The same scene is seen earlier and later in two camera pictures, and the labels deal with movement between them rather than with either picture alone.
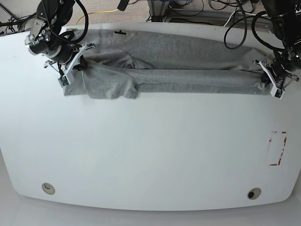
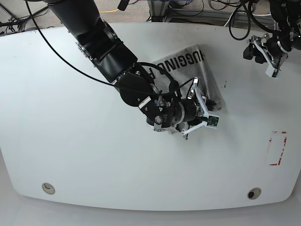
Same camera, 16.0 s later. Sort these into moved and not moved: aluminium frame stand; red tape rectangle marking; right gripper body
Moved: right gripper body
Not moved: aluminium frame stand; red tape rectangle marking
